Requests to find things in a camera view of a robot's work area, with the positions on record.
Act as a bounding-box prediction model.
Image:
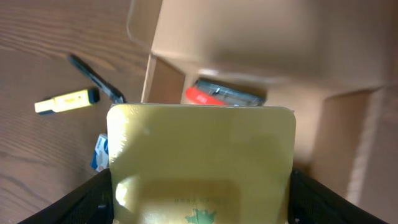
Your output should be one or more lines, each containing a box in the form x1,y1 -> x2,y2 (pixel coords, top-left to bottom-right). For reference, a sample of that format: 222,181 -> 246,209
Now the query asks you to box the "blue white staples box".
90,134 -> 109,172

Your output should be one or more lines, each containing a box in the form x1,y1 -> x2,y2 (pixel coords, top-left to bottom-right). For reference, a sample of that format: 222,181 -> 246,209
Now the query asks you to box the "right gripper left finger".
19,169 -> 114,224

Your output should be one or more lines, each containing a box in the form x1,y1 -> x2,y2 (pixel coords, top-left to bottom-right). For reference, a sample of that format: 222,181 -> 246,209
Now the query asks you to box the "yellow sticky note pad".
107,104 -> 296,223

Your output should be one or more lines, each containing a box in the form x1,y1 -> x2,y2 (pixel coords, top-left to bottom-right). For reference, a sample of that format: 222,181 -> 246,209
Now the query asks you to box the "yellow highlighter marker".
34,88 -> 100,114

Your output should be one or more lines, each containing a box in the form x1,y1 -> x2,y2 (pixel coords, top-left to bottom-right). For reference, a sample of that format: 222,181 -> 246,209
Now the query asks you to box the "cardboard box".
126,1 -> 397,223

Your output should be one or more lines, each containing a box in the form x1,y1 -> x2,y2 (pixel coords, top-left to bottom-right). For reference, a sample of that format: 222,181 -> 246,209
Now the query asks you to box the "black ballpoint pen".
67,54 -> 127,103

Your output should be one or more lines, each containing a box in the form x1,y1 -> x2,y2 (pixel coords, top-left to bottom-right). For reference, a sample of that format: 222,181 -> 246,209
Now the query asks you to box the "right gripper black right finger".
287,169 -> 386,224

